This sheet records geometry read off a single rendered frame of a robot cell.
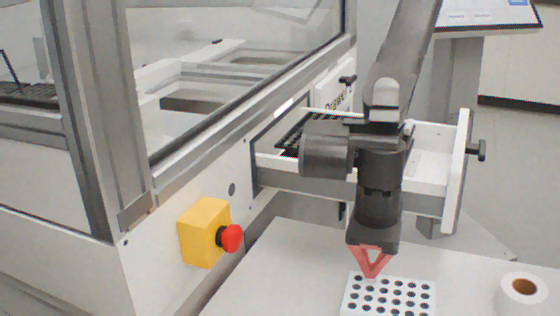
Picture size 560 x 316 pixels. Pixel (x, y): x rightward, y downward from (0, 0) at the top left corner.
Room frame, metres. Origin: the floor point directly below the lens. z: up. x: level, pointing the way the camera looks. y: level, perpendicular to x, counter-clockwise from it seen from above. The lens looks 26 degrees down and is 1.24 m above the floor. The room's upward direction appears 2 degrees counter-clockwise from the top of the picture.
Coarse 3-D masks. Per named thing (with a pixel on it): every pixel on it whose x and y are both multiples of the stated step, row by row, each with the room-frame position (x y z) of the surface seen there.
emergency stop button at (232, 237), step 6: (228, 228) 0.50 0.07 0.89; (234, 228) 0.50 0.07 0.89; (240, 228) 0.51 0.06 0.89; (222, 234) 0.50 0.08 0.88; (228, 234) 0.49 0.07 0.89; (234, 234) 0.49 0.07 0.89; (240, 234) 0.50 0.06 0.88; (222, 240) 0.49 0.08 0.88; (228, 240) 0.48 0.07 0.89; (234, 240) 0.49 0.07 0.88; (240, 240) 0.50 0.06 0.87; (228, 246) 0.48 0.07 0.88; (234, 246) 0.49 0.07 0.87; (240, 246) 0.50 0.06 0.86; (228, 252) 0.48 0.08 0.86; (234, 252) 0.49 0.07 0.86
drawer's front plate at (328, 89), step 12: (348, 60) 1.20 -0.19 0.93; (336, 72) 1.09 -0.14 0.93; (348, 72) 1.18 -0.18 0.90; (324, 84) 1.00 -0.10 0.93; (336, 84) 1.08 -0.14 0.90; (324, 96) 1.00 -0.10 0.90; (336, 96) 1.08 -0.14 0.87; (348, 96) 1.19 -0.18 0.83; (324, 108) 1.00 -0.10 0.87; (336, 108) 1.08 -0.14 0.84
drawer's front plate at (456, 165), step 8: (464, 112) 0.80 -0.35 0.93; (464, 120) 0.76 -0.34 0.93; (464, 128) 0.72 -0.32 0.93; (456, 136) 0.69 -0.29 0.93; (464, 136) 0.69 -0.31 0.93; (456, 144) 0.65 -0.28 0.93; (464, 144) 0.65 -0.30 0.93; (456, 152) 0.63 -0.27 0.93; (464, 152) 0.63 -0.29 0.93; (456, 160) 0.60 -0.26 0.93; (456, 168) 0.57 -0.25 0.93; (456, 176) 0.56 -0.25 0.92; (448, 184) 0.56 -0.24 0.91; (456, 184) 0.56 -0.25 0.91; (448, 192) 0.56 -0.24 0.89; (456, 192) 0.56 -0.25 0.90; (448, 200) 0.56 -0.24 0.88; (456, 200) 0.56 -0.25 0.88; (448, 208) 0.56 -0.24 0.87; (448, 216) 0.56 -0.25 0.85; (448, 224) 0.56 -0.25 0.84; (448, 232) 0.56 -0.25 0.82
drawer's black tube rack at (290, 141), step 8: (312, 112) 0.89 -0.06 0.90; (304, 120) 0.86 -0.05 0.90; (296, 128) 0.81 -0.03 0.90; (400, 128) 0.80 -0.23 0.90; (288, 136) 0.78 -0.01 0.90; (296, 136) 0.78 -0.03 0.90; (400, 136) 0.76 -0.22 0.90; (280, 144) 0.75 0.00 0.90; (288, 144) 0.74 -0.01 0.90; (296, 144) 0.74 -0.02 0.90; (288, 152) 0.74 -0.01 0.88; (296, 152) 0.77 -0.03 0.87; (408, 152) 0.75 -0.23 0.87
